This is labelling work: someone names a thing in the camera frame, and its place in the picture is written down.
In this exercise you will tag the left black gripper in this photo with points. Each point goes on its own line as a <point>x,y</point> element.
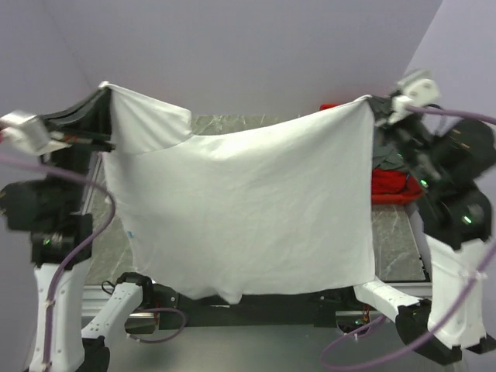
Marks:
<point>87,122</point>

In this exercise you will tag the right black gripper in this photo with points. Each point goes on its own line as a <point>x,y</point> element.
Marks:
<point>381,110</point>

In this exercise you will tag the grey t shirt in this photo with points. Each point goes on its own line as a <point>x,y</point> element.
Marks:
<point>385,156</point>

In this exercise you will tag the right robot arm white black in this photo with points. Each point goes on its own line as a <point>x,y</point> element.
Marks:
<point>457,222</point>

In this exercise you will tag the white t shirt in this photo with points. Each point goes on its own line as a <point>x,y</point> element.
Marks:
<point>282,209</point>

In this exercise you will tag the red plastic bin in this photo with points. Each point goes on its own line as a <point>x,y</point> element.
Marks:
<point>391,182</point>

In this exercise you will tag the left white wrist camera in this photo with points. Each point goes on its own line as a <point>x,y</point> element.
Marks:
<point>27,133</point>

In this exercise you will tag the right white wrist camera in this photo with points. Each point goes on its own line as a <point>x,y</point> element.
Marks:
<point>416,89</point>

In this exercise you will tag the aluminium rail frame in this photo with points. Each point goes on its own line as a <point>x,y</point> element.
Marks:
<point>94,298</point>

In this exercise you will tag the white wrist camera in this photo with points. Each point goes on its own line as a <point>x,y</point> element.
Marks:
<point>27,133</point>
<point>416,89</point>

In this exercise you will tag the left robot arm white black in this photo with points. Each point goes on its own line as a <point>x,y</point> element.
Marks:
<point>61,233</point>

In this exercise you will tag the black base beam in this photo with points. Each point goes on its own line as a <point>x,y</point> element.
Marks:
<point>317,309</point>

